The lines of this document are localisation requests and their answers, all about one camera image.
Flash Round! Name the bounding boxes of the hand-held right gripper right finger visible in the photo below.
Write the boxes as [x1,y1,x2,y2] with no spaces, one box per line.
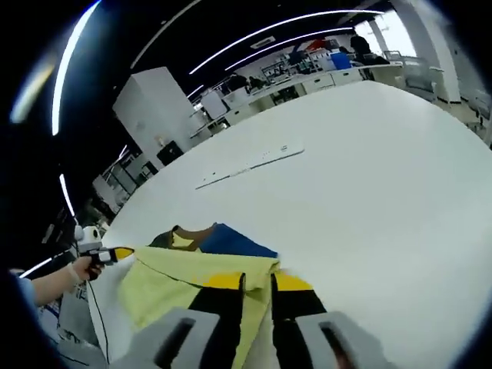
[271,271,390,369]

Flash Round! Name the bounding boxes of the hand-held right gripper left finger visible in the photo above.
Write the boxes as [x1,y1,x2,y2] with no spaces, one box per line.
[132,271,247,369]

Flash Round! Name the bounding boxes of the yellow blue grey garment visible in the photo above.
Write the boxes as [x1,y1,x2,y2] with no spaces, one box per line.
[116,221,282,369]

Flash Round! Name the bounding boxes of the person's left hand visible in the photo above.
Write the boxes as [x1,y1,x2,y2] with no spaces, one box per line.
[67,256,105,286]

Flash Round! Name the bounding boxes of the person's light blue shirt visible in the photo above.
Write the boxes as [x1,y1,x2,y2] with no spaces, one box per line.
[8,268,62,341]

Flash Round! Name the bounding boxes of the person's grey trousers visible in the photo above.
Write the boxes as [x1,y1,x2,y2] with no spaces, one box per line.
[56,294,111,369]

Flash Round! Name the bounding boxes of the black box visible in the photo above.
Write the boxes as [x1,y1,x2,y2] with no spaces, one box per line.
[156,140,185,166]

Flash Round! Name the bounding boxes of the straight ceiling light strip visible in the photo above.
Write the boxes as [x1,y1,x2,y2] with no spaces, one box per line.
[51,0,102,137]

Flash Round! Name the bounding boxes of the white upright panel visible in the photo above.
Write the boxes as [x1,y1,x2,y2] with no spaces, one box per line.
[201,91,229,121]

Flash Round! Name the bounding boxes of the white drawer cabinet row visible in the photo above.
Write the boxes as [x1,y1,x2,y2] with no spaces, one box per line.
[225,68,367,121]

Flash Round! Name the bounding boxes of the white office chair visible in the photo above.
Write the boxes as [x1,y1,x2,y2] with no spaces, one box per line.
[403,57,440,102]

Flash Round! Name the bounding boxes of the curved ceiling light strip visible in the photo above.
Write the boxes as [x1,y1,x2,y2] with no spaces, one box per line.
[189,8,386,75]
[224,25,355,71]

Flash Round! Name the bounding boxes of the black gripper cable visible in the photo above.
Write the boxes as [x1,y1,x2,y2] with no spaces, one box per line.
[86,279,113,367]

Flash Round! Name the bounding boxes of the white table cable plate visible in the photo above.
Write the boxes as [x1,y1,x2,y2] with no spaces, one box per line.
[194,142,306,191]

